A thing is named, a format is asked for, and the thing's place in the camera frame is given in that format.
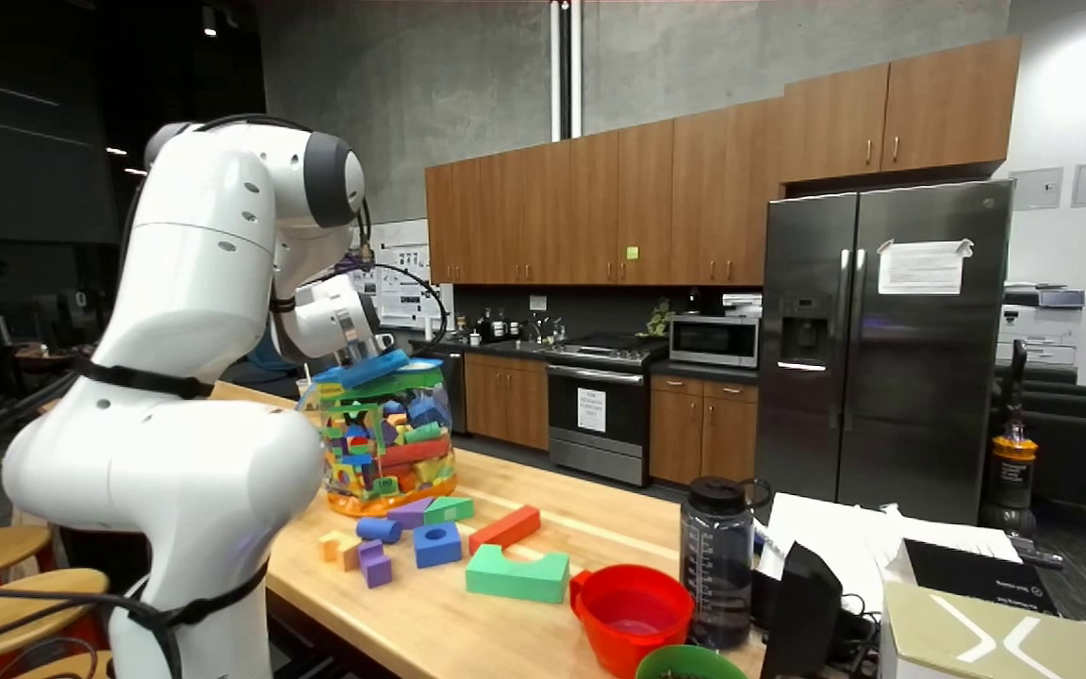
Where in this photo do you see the silver microwave oven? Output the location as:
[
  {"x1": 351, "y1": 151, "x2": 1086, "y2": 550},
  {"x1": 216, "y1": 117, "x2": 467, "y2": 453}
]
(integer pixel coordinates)
[{"x1": 665, "y1": 310, "x2": 762, "y2": 369}]

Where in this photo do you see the white cardboard box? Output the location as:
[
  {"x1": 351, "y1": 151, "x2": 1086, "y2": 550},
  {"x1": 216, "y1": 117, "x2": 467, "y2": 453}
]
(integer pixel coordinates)
[{"x1": 876, "y1": 575, "x2": 1086, "y2": 679}]

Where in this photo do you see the stainless steel refrigerator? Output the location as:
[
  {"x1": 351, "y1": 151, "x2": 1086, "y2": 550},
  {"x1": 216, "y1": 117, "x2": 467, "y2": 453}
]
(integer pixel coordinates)
[{"x1": 752, "y1": 179, "x2": 1014, "y2": 521}]

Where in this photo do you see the orange and black vacuum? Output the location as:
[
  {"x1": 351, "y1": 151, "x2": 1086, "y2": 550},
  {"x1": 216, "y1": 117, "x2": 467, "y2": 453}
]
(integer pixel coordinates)
[{"x1": 989, "y1": 337, "x2": 1041, "y2": 531}]

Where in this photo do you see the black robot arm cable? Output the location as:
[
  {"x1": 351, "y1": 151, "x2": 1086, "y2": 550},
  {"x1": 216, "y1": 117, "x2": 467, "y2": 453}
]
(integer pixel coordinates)
[{"x1": 359, "y1": 257, "x2": 452, "y2": 347}]

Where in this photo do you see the clear bag of foam blocks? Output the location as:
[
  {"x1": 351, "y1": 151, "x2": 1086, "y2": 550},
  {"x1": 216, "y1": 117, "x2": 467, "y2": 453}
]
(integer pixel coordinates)
[{"x1": 299, "y1": 354, "x2": 461, "y2": 521}]

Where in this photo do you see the stainless steel oven range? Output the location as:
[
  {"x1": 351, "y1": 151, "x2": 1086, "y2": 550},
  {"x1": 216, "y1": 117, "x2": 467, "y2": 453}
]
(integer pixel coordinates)
[{"x1": 542, "y1": 345, "x2": 655, "y2": 489}]

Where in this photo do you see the purple triangle foam block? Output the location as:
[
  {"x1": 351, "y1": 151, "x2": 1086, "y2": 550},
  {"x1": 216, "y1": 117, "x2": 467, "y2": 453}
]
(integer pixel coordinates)
[{"x1": 386, "y1": 493, "x2": 432, "y2": 530}]

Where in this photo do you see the whiteboard with posters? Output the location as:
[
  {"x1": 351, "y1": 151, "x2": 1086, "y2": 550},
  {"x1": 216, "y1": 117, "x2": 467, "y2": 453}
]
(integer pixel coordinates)
[{"x1": 368, "y1": 218, "x2": 452, "y2": 337}]

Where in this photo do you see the red rectangular foam block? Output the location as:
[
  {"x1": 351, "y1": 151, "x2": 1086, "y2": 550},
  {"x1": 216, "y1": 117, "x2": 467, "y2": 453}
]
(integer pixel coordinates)
[{"x1": 464, "y1": 501, "x2": 542, "y2": 557}]

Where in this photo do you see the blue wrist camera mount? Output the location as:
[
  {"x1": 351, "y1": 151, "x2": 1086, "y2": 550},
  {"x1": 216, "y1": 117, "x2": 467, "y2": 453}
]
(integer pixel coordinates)
[{"x1": 314, "y1": 347, "x2": 415, "y2": 393}]

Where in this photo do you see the white paper on oven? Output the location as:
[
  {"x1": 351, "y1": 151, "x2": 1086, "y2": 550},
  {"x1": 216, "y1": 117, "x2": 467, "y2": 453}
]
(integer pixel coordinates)
[{"x1": 572, "y1": 384, "x2": 612, "y2": 439}]

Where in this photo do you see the blue square block with hole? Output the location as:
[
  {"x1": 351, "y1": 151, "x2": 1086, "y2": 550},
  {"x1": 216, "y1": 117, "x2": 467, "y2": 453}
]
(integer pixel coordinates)
[{"x1": 410, "y1": 521, "x2": 464, "y2": 569}]

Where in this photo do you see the white paper on refrigerator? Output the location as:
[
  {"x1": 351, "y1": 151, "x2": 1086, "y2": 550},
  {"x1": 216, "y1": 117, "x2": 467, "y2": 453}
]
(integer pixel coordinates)
[{"x1": 876, "y1": 235, "x2": 977, "y2": 303}]

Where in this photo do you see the green plastic bowl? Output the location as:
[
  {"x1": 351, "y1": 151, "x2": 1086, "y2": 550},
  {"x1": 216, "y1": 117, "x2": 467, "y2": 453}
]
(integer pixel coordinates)
[{"x1": 631, "y1": 642, "x2": 752, "y2": 679}]

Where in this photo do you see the wooden base cabinet with drawers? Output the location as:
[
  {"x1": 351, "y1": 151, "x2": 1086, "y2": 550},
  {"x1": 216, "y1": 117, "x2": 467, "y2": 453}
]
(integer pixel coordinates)
[{"x1": 646, "y1": 369, "x2": 762, "y2": 486}]

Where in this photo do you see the white ceiling pipe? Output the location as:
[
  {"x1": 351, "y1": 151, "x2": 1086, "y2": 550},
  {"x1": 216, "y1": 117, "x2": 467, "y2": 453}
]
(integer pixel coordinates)
[{"x1": 547, "y1": 0, "x2": 584, "y2": 144}]

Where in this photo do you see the long wooden wall cabinet row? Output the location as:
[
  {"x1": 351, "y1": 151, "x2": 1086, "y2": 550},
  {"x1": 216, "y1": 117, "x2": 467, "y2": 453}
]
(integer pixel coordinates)
[{"x1": 423, "y1": 100, "x2": 789, "y2": 291}]

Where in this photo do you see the dark translucent bottle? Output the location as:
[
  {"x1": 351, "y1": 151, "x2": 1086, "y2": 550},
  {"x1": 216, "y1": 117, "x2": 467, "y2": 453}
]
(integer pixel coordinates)
[{"x1": 676, "y1": 477, "x2": 762, "y2": 648}]

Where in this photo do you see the yellow notched foam block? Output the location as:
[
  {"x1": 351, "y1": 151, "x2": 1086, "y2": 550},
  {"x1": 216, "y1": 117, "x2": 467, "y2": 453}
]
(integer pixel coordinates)
[{"x1": 315, "y1": 530, "x2": 362, "y2": 569}]

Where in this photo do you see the green arch foam block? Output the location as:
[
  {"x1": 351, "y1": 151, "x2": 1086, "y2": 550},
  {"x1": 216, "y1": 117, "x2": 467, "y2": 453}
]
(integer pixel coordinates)
[{"x1": 464, "y1": 540, "x2": 572, "y2": 603}]

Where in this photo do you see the black stand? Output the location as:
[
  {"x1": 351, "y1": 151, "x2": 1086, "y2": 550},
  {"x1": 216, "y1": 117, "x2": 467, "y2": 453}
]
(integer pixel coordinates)
[{"x1": 762, "y1": 540, "x2": 843, "y2": 679}]

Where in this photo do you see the white office printer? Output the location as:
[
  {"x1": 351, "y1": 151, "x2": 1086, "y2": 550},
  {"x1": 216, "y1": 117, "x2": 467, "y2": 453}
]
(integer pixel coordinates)
[{"x1": 1000, "y1": 279, "x2": 1086, "y2": 369}]

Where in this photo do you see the green triangle foam block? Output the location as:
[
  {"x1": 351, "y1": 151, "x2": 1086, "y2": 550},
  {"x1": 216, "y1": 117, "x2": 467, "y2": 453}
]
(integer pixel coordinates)
[{"x1": 423, "y1": 489, "x2": 478, "y2": 530}]

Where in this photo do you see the two-door wooden wall cabinet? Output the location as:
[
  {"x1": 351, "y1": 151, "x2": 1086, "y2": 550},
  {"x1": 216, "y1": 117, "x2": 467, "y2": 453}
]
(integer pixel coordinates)
[{"x1": 782, "y1": 33, "x2": 1022, "y2": 198}]

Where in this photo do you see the red plastic bowl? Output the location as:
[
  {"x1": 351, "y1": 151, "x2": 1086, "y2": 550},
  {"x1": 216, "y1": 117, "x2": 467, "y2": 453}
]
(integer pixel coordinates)
[{"x1": 567, "y1": 557, "x2": 699, "y2": 679}]

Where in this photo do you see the blue cylinder foam block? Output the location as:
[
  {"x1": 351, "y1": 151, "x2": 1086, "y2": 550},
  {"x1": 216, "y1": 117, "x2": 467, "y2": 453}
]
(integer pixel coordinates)
[{"x1": 354, "y1": 508, "x2": 403, "y2": 547}]

